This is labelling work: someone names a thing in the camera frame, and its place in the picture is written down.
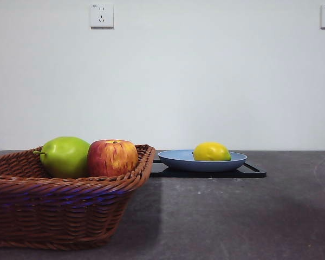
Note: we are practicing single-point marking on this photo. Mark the brown wicker basket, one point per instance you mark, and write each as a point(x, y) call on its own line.
point(57, 211)

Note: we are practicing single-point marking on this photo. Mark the red apple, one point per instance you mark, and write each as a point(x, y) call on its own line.
point(112, 158)

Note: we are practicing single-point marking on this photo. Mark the green apple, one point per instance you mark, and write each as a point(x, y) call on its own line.
point(66, 157)

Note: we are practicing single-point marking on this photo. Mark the black flat tray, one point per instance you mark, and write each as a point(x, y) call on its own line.
point(254, 173)

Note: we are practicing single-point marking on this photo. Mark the blue round plate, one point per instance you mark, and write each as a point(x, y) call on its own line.
point(178, 162)

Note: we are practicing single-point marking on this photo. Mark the yellow lemon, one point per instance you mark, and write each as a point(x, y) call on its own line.
point(211, 151)

